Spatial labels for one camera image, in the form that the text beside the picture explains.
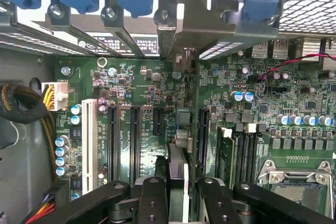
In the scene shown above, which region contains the coloured power wire bundle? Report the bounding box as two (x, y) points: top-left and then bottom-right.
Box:
(22, 194), (56, 224)

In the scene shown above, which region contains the black RAM slot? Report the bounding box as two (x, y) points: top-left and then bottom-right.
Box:
(245, 123), (259, 184)
(234, 125), (247, 185)

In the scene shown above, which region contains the white power connector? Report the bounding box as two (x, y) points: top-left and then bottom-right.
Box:
(41, 81), (69, 111)

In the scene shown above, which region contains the metal expansion slot cover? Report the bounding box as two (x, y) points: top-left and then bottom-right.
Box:
(46, 3), (124, 58)
(153, 8), (176, 59)
(0, 0), (89, 57)
(101, 6), (146, 59)

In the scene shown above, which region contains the open black PC case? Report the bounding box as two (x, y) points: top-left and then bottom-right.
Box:
(0, 0), (336, 61)

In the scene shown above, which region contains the green RAM stick in slot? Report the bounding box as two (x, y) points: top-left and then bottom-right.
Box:
(216, 126), (236, 189)

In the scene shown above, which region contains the CPU socket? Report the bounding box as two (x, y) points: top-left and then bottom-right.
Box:
(257, 157), (334, 221)

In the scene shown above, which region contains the thin red black wire pair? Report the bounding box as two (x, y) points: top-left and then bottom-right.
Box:
(258, 52), (336, 81)

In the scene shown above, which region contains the black sleeved power cable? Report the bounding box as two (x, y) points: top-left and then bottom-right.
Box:
(0, 82), (58, 183)

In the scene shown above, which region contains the short PCIe expansion slot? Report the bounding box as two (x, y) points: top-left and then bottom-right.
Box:
(152, 107), (165, 136)

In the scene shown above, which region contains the green motherboard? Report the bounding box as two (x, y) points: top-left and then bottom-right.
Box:
(54, 48), (336, 224)

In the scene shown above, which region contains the white PCI expansion slot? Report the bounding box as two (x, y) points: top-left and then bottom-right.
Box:
(81, 98), (99, 196)

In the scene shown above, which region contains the metal rear port block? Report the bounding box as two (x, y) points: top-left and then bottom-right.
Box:
(251, 39), (290, 60)

